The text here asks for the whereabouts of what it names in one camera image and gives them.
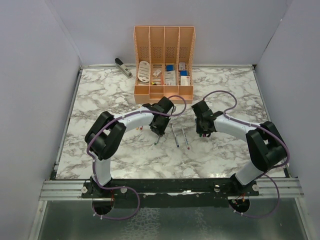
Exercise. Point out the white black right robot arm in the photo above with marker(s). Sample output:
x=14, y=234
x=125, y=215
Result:
x=265, y=144

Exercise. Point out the blue small box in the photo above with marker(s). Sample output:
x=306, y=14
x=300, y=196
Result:
x=169, y=67

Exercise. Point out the green white pen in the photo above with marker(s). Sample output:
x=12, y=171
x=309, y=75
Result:
x=157, y=140

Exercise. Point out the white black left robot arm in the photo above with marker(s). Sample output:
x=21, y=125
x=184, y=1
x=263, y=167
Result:
x=104, y=137

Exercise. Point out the white red labelled box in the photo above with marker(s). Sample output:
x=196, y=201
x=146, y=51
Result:
x=185, y=81

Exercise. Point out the grey black stapler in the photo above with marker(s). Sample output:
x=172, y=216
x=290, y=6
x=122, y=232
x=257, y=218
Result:
x=123, y=68

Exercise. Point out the pink tipped white pen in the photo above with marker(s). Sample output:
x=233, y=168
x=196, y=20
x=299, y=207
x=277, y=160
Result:
x=185, y=138

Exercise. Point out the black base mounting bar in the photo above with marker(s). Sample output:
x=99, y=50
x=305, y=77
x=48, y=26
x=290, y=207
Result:
x=168, y=192

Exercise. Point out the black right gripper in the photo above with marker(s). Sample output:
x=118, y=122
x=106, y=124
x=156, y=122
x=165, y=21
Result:
x=199, y=130

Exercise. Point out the blue white pen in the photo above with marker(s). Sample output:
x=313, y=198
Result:
x=175, y=136

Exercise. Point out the white oval label card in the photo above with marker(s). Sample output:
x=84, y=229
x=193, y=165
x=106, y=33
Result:
x=144, y=72

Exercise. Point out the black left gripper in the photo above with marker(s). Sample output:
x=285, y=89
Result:
x=161, y=132

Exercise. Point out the peach plastic desk organizer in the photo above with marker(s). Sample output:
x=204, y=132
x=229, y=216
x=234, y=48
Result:
x=161, y=46

